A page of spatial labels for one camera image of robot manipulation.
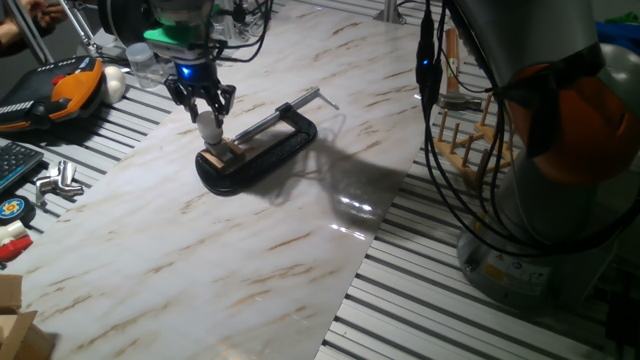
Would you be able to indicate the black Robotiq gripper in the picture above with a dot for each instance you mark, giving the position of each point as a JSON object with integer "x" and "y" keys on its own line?
{"x": 196, "y": 80}

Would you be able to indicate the white light bulb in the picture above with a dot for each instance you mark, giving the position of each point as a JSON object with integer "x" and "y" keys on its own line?
{"x": 209, "y": 129}

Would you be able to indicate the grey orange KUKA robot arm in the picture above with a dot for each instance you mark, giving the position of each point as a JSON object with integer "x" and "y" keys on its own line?
{"x": 525, "y": 30}

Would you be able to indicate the person's bare hand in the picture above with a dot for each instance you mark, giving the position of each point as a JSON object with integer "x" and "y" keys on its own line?
{"x": 47, "y": 11}

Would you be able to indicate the small wooden clamp pad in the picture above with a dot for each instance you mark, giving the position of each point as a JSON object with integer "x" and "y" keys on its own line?
{"x": 235, "y": 148}
{"x": 212, "y": 160}

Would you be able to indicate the clear plastic jar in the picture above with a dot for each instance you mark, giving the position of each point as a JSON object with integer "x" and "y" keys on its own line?
{"x": 142, "y": 65}

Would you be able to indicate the black metal C-clamp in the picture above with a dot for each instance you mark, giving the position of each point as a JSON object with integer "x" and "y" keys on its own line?
{"x": 260, "y": 165}

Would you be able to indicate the white egg shaped object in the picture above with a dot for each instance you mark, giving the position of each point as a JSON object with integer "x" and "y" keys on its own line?
{"x": 115, "y": 85}

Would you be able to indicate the black filament spool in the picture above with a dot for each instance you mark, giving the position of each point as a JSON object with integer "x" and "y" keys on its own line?
{"x": 117, "y": 20}

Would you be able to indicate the black orange teach pendant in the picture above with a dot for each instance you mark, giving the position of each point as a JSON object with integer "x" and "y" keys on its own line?
{"x": 60, "y": 95}

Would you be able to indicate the thin metal rod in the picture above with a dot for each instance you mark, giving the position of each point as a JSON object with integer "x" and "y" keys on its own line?
{"x": 80, "y": 27}

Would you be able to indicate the marble pattern table sheet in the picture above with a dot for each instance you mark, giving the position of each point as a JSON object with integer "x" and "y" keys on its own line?
{"x": 200, "y": 250}

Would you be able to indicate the silver metal pipe fitting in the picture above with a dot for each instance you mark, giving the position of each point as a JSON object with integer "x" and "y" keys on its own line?
{"x": 66, "y": 172}
{"x": 55, "y": 189}

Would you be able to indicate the slanted aluminium stand leg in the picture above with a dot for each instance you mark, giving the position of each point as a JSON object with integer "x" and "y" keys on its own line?
{"x": 30, "y": 32}

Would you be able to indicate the black computer keyboard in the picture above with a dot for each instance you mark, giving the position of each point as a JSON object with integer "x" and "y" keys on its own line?
{"x": 17, "y": 162}

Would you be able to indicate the wooden peg rack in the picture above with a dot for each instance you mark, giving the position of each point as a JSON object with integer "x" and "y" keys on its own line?
{"x": 465, "y": 157}

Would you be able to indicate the open brown cardboard box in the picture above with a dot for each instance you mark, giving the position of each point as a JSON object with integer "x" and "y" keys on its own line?
{"x": 20, "y": 330}

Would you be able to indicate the blue plastic bag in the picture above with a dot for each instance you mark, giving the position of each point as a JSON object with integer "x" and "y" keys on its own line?
{"x": 615, "y": 32}

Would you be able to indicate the upright aluminium post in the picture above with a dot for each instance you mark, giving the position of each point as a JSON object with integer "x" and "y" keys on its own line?
{"x": 390, "y": 11}

